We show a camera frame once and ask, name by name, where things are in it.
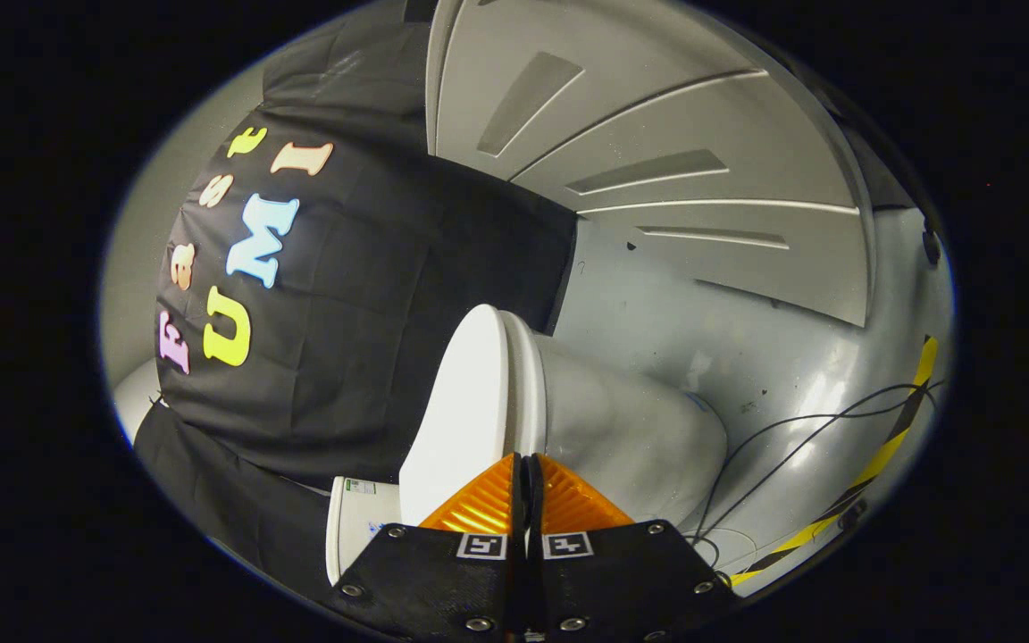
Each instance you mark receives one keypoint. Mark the black backdrop cloth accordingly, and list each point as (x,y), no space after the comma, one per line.
(363,357)

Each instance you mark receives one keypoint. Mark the white toilet seat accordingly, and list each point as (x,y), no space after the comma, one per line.
(528,384)

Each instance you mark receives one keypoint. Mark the yellow black floor tape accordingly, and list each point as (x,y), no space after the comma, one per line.
(890,451)

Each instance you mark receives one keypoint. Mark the white toilet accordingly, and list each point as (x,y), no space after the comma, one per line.
(631,429)

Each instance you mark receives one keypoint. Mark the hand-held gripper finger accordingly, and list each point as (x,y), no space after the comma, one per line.
(536,509)
(518,509)

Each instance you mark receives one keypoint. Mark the white toilet lid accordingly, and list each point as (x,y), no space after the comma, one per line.
(461,411)

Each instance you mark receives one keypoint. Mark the white drawer cabinet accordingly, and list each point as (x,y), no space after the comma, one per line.
(657,116)

